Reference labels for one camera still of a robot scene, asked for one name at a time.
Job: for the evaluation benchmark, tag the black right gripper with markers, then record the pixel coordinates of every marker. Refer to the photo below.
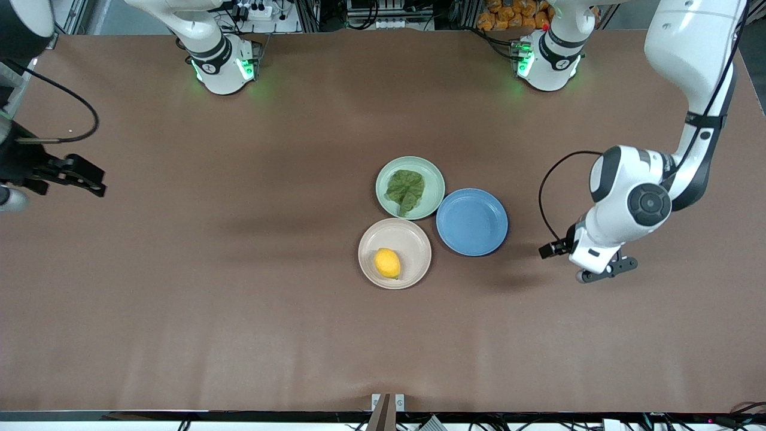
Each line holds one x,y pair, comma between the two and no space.
23,163

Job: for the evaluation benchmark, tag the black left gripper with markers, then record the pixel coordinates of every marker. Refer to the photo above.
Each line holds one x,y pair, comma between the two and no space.
563,245

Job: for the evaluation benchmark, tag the green lettuce leaf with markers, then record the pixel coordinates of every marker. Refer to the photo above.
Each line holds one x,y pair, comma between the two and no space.
406,188

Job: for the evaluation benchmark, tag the yellow lemon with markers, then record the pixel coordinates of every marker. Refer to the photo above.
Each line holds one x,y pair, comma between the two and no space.
387,263

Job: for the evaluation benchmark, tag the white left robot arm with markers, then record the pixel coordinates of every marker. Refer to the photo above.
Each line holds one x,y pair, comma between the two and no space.
688,54

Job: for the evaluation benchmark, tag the blue plate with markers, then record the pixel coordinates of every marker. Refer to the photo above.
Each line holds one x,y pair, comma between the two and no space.
472,222

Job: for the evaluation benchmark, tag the light green plate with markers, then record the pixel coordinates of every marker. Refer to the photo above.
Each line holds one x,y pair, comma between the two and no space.
434,179

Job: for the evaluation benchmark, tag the beige plate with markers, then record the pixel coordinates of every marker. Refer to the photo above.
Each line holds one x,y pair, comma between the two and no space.
413,239

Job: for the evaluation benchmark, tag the bag of orange items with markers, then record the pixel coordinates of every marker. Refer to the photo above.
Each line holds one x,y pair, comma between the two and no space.
511,15

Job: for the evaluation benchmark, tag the white power strip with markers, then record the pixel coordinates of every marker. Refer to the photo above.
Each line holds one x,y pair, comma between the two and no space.
256,11

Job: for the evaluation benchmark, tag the aluminium frame profile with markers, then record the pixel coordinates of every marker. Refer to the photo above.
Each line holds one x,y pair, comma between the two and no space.
69,21
748,30

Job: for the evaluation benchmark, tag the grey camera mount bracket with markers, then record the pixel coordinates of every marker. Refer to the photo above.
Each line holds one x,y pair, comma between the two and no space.
388,410

